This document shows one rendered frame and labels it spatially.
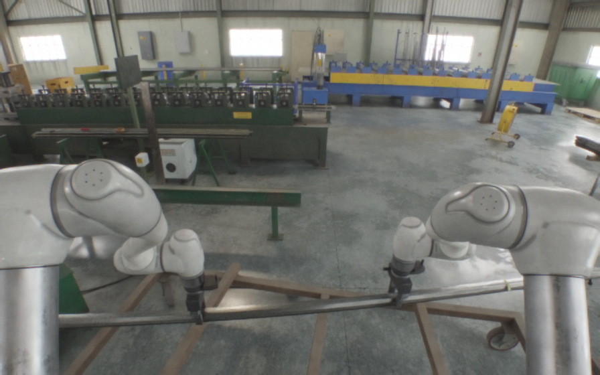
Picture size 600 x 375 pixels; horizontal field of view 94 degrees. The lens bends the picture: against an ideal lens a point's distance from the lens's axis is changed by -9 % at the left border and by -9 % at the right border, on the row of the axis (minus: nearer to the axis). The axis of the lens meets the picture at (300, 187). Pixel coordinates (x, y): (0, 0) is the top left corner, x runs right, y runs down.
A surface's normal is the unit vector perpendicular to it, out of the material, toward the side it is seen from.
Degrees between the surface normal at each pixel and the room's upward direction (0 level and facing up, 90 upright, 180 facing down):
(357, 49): 90
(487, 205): 48
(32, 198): 56
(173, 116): 90
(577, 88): 94
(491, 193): 52
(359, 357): 0
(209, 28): 90
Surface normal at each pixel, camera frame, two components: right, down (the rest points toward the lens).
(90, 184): 0.27, -0.40
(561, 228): -0.18, -0.19
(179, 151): -0.04, 0.46
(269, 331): 0.01, -0.89
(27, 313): 0.73, -0.18
